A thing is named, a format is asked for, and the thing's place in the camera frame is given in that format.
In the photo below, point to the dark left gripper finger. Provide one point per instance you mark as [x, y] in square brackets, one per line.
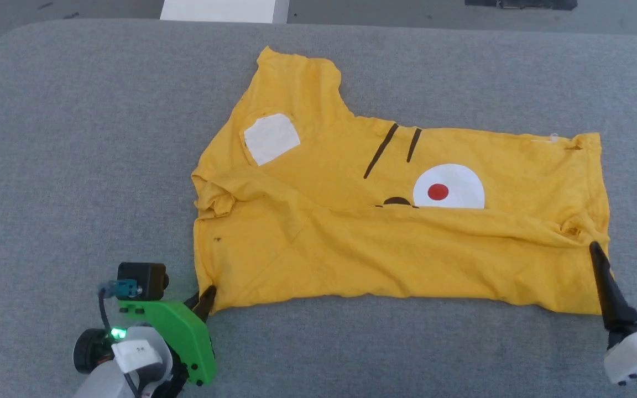
[193, 300]
[206, 304]

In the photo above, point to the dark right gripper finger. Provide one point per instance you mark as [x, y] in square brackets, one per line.
[611, 298]

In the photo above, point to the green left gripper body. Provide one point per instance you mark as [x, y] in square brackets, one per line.
[183, 331]

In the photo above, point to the yellow cartoon face T-shirt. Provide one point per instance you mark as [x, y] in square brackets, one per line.
[407, 254]

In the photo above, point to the grey fabric sofa cushion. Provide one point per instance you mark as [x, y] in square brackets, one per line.
[75, 166]

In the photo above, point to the white rectangular box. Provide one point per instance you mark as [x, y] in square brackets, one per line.
[219, 10]

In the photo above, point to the black floor plate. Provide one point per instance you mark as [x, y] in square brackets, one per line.
[517, 4]

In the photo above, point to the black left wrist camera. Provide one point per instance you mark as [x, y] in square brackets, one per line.
[141, 279]

